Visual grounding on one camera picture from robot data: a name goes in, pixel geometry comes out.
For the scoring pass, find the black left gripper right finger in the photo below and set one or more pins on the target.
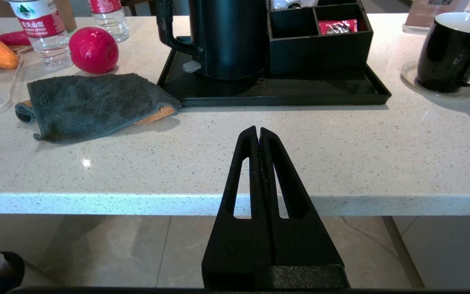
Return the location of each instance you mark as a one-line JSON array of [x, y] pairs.
[[300, 245]]

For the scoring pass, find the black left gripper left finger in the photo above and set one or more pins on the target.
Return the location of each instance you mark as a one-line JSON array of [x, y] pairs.
[[243, 245]]

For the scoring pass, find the black electric kettle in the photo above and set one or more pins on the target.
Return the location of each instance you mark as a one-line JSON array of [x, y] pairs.
[[227, 36]]

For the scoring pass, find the black serving tray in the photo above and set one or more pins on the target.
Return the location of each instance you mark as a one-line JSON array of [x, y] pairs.
[[292, 92]]

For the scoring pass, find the black compartment organizer box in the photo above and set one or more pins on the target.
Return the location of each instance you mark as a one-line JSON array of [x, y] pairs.
[[320, 49]]

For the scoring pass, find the translucent round coaster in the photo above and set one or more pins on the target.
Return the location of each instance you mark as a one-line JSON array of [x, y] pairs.
[[408, 77]]

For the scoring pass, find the grey orange microfiber cloth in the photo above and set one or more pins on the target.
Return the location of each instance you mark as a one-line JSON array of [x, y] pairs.
[[92, 106]]

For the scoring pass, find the red sachet packet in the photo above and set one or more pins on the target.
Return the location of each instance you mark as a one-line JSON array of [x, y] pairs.
[[338, 26]]

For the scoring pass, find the black mug white inside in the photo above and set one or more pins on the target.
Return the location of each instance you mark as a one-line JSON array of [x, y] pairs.
[[451, 57]]

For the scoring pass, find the silver foil sachet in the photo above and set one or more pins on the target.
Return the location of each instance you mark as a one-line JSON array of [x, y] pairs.
[[288, 4]]

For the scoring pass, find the red round toy fruit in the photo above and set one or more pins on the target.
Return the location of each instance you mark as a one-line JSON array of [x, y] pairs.
[[93, 50]]

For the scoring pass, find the red label water bottle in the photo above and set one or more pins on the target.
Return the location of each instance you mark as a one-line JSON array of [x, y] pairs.
[[110, 18], [45, 32]]

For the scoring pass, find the QR code sign stand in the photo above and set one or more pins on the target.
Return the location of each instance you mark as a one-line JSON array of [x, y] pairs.
[[431, 14]]

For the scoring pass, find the red toy chili pepper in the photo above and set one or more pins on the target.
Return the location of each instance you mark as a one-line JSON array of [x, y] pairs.
[[14, 38]]

